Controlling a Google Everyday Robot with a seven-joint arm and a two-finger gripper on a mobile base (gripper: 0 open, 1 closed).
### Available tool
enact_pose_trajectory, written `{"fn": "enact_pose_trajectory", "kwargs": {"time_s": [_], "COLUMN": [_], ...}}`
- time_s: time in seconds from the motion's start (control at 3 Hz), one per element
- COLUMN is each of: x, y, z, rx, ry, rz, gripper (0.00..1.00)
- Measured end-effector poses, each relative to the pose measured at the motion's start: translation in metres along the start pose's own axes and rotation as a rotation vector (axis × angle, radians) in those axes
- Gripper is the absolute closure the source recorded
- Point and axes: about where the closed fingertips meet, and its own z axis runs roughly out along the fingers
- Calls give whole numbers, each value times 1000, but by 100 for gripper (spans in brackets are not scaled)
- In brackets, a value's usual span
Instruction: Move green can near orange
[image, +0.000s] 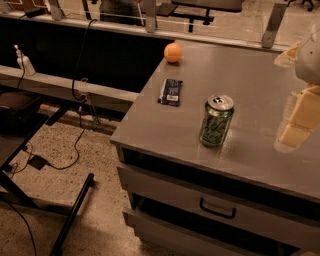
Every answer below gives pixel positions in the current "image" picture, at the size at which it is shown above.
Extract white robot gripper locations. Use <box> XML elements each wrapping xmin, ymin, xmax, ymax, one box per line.
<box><xmin>274</xmin><ymin>20</ymin><xmax>320</xmax><ymax>153</ymax></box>

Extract green soda can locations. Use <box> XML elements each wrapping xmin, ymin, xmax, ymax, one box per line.
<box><xmin>199</xmin><ymin>94</ymin><xmax>234</xmax><ymax>147</ymax></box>

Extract grey drawer cabinet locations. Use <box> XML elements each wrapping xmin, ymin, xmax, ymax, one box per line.
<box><xmin>112</xmin><ymin>42</ymin><xmax>320</xmax><ymax>256</ymax></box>

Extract dark blue snack packet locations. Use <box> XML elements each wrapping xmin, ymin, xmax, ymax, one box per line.
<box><xmin>158</xmin><ymin>79</ymin><xmax>183</xmax><ymax>107</ymax></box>

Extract orange fruit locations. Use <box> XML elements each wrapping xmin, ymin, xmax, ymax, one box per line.
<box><xmin>164</xmin><ymin>43</ymin><xmax>182</xmax><ymax>63</ymax></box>

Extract black power adapter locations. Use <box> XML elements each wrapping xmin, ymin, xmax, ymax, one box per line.
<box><xmin>28</xmin><ymin>155</ymin><xmax>48</xmax><ymax>170</ymax></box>

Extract white spray bottle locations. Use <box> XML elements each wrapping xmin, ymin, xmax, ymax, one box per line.
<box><xmin>14</xmin><ymin>45</ymin><xmax>36</xmax><ymax>76</ymax></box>

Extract grey metal bracket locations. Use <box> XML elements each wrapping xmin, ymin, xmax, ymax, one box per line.
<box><xmin>261</xmin><ymin>2</ymin><xmax>287</xmax><ymax>49</ymax></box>
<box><xmin>144</xmin><ymin>0</ymin><xmax>156</xmax><ymax>33</ymax></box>

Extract black drawer handle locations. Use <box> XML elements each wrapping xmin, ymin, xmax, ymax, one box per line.
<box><xmin>199</xmin><ymin>198</ymin><xmax>237</xmax><ymax>219</ymax></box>

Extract black power cable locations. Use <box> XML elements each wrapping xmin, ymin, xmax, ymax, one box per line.
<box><xmin>46</xmin><ymin>18</ymin><xmax>99</xmax><ymax>171</ymax></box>

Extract black desk frame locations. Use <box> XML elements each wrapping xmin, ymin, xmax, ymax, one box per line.
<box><xmin>0</xmin><ymin>99</ymin><xmax>96</xmax><ymax>256</ymax></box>

